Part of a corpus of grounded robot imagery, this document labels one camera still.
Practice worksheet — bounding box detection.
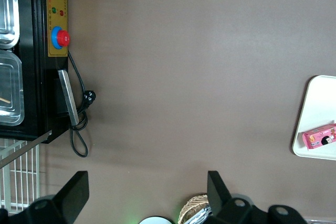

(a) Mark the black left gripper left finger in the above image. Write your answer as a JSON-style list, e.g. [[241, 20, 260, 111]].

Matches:
[[26, 170, 90, 224]]

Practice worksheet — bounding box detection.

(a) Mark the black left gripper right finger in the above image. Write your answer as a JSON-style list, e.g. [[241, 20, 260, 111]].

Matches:
[[207, 170, 268, 224]]

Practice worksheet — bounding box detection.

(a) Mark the cream plastic tray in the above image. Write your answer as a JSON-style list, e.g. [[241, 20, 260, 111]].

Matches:
[[292, 74, 336, 161]]

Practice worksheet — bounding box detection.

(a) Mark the aluminium foil container stack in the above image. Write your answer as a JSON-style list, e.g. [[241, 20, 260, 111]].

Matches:
[[183, 205, 214, 224]]

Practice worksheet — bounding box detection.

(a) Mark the light wicker basket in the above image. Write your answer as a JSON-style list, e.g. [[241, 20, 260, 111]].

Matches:
[[178, 194, 211, 224]]

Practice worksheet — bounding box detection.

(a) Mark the flat steel bar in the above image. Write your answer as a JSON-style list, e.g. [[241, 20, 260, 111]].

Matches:
[[0, 131, 53, 169]]

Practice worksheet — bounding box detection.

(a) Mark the pink snack pack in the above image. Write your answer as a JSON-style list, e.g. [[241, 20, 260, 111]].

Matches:
[[301, 123, 336, 152]]

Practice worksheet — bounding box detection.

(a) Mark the steel food container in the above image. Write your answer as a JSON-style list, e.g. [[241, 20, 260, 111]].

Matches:
[[0, 0, 20, 49], [0, 50, 25, 127]]

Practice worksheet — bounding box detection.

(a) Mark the red emergency stop button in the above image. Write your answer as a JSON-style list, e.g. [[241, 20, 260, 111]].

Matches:
[[51, 26, 71, 50]]

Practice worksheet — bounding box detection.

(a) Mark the white wire rack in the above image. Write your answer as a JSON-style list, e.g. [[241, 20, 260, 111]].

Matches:
[[0, 138, 40, 214]]

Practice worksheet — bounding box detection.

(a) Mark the steel lever handle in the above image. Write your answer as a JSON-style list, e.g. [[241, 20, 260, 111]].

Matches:
[[57, 69, 80, 127]]

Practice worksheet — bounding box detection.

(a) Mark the black power cable with plug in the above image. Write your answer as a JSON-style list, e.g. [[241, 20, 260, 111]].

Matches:
[[67, 50, 97, 158]]

